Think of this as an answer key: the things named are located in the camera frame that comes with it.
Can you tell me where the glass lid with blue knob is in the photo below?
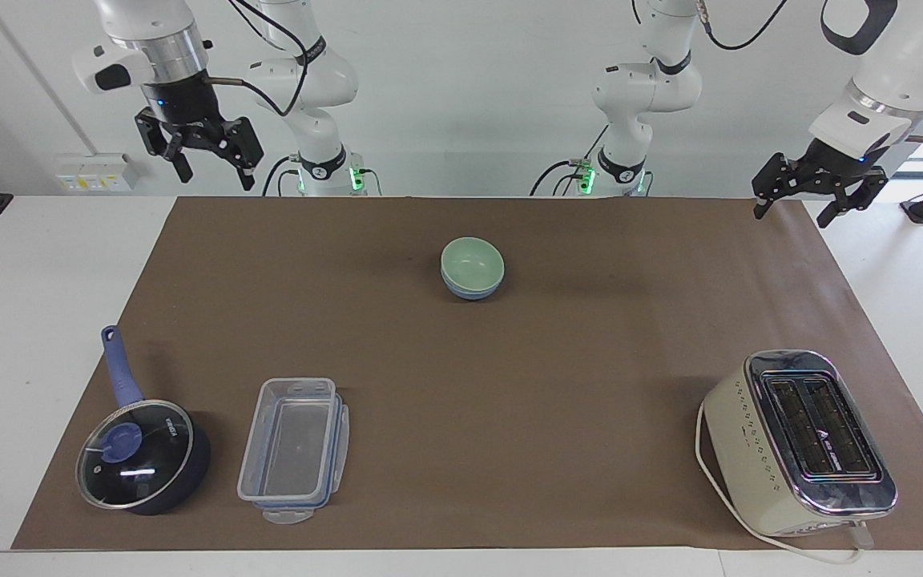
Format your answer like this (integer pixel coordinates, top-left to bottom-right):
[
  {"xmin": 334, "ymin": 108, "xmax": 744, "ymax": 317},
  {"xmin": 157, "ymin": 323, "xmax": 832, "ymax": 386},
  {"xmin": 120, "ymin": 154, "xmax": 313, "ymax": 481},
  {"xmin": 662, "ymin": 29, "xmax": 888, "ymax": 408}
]
[{"xmin": 75, "ymin": 399, "xmax": 195, "ymax": 510}]

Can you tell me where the dark blue saucepan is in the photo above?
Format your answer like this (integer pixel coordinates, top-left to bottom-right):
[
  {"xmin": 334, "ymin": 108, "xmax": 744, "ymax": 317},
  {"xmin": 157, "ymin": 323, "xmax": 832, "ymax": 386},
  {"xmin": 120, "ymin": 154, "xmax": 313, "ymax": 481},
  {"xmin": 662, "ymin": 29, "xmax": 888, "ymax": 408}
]
[{"xmin": 75, "ymin": 325, "xmax": 212, "ymax": 517}]

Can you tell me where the cream and chrome toaster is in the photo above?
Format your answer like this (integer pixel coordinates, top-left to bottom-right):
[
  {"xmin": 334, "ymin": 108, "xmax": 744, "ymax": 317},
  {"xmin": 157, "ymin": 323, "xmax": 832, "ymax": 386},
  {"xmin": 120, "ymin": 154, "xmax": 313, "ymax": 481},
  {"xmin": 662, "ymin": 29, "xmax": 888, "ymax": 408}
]
[{"xmin": 702, "ymin": 349, "xmax": 900, "ymax": 539}]

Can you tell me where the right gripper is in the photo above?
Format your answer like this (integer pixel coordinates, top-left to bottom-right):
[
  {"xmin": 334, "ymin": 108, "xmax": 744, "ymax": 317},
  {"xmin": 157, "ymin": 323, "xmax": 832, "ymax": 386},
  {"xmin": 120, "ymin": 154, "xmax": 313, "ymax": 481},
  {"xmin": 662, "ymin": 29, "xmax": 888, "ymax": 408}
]
[{"xmin": 135, "ymin": 74, "xmax": 264, "ymax": 192}]

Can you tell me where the white toaster cord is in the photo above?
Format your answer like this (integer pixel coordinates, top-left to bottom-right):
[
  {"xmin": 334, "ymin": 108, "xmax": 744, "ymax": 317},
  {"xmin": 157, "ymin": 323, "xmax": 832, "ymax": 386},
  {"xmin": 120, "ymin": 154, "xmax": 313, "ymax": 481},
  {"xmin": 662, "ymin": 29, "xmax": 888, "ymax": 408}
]
[{"xmin": 695, "ymin": 399, "xmax": 877, "ymax": 567}]

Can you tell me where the green bowl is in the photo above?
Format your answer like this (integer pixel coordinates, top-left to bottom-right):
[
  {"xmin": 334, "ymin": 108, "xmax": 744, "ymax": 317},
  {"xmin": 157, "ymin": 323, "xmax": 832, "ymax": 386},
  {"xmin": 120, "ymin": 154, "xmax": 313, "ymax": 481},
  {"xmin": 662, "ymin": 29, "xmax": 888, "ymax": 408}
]
[{"xmin": 441, "ymin": 236, "xmax": 506, "ymax": 292}]

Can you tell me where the clear plastic container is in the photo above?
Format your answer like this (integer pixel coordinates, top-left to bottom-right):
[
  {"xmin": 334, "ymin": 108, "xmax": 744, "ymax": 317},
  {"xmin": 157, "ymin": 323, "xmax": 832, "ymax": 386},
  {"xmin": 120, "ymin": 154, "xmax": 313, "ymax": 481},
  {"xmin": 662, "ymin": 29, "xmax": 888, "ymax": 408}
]
[
  {"xmin": 237, "ymin": 378, "xmax": 350, "ymax": 514},
  {"xmin": 239, "ymin": 378, "xmax": 351, "ymax": 525}
]

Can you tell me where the white wall socket box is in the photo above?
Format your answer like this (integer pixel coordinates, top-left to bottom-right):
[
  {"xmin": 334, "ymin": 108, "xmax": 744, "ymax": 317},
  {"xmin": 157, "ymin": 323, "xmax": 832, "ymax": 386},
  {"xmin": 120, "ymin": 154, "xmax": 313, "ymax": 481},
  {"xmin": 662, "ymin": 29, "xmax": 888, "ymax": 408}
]
[{"xmin": 54, "ymin": 151, "xmax": 133, "ymax": 194}]

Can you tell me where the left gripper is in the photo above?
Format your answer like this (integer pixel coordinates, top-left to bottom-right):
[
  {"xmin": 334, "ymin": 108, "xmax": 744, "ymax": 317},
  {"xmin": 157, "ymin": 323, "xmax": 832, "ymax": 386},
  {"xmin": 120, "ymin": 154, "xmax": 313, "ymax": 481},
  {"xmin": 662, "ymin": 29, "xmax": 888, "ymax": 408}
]
[{"xmin": 752, "ymin": 132, "xmax": 893, "ymax": 228}]

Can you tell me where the blue bowl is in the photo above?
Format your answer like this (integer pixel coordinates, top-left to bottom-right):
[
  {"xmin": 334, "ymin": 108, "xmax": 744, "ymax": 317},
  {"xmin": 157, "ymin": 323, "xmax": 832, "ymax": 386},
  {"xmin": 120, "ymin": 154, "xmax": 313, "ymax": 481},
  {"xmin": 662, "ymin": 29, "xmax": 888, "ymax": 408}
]
[{"xmin": 441, "ymin": 268, "xmax": 506, "ymax": 303}]

